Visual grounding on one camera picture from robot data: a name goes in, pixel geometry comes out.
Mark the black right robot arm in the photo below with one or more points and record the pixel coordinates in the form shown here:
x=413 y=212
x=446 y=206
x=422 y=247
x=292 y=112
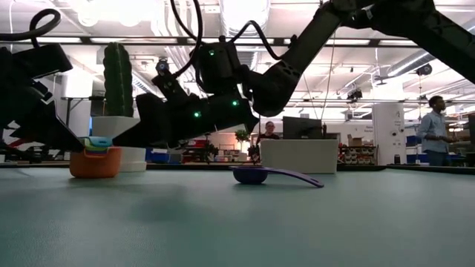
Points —
x=308 y=41

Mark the black computer monitor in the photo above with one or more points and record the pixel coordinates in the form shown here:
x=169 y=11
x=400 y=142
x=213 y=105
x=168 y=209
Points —
x=300 y=128

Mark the green cactus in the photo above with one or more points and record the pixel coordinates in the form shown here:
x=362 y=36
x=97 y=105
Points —
x=118 y=81

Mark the purple measuring cup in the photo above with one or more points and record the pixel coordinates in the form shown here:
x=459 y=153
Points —
x=250 y=176

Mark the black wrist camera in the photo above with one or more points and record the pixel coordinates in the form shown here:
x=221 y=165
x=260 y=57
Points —
x=44 y=61
x=170 y=85

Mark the brown cardboard box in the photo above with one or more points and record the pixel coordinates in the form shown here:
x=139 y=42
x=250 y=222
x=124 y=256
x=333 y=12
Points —
x=355 y=141

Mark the blue storage crates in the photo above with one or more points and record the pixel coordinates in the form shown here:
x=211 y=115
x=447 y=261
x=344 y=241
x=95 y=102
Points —
x=412 y=140

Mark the dark shelving unit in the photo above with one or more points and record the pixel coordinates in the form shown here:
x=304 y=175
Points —
x=358 y=155

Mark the teal measuring cup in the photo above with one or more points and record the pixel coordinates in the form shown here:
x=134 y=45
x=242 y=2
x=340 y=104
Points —
x=98 y=141

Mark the black ceiling spotlight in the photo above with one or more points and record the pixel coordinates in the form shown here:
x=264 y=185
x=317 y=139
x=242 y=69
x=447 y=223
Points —
x=424 y=69
x=162 y=66
x=354 y=95

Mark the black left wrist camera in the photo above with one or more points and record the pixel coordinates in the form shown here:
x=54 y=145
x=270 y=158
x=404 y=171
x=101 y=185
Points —
x=44 y=61

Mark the green measuring cup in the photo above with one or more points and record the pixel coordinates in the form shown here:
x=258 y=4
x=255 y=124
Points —
x=96 y=147

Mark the white round pillar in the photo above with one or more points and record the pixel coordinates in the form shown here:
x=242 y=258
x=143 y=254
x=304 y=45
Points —
x=387 y=126

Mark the orange measuring cup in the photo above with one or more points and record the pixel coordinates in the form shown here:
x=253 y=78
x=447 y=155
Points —
x=94 y=167

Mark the white hexagonal planter pot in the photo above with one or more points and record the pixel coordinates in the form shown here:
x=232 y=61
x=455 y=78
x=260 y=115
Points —
x=111 y=126

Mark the person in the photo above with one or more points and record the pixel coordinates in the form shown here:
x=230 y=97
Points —
x=432 y=130
x=270 y=128

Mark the blue storage bin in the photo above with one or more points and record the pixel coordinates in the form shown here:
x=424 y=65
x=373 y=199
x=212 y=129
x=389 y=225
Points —
x=159 y=157

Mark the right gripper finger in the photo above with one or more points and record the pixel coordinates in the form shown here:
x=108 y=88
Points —
x=148 y=140
x=148 y=115

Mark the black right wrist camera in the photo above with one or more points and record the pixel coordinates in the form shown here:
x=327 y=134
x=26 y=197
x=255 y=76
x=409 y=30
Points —
x=170 y=85

